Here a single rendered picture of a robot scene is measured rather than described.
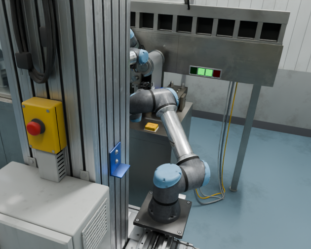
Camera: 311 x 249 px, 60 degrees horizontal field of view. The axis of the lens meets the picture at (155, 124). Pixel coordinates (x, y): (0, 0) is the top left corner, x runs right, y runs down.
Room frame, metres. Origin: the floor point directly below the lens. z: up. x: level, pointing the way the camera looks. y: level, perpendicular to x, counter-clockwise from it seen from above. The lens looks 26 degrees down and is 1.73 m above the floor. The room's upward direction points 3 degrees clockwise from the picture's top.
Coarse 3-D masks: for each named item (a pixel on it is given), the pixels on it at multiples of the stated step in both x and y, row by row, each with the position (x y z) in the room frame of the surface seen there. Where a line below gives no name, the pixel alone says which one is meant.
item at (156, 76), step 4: (160, 68) 2.05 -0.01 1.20; (156, 72) 1.96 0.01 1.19; (160, 72) 2.05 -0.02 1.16; (152, 76) 1.86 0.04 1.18; (156, 76) 1.96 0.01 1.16; (160, 76) 2.06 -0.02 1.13; (152, 80) 1.87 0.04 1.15; (156, 80) 1.97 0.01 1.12; (160, 80) 2.06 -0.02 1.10; (156, 84) 1.97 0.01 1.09; (160, 84) 2.07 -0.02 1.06; (156, 88) 1.98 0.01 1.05
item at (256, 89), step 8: (256, 88) 2.09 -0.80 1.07; (256, 96) 2.09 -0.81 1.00; (256, 104) 2.08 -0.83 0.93; (248, 112) 2.10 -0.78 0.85; (248, 120) 2.09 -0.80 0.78; (248, 128) 2.09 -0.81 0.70; (248, 136) 2.08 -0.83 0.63; (240, 144) 2.10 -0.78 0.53; (240, 152) 2.10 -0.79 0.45; (240, 160) 2.09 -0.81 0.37; (240, 168) 2.09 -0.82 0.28; (232, 184) 2.10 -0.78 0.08
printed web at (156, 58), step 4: (152, 52) 2.05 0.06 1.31; (156, 52) 2.07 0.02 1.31; (152, 56) 1.95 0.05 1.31; (156, 56) 2.00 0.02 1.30; (160, 56) 2.06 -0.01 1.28; (152, 60) 1.89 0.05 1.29; (156, 60) 1.96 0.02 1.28; (160, 60) 2.04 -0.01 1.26; (156, 64) 1.95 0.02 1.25; (160, 64) 2.04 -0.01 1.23; (156, 68) 1.95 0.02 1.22
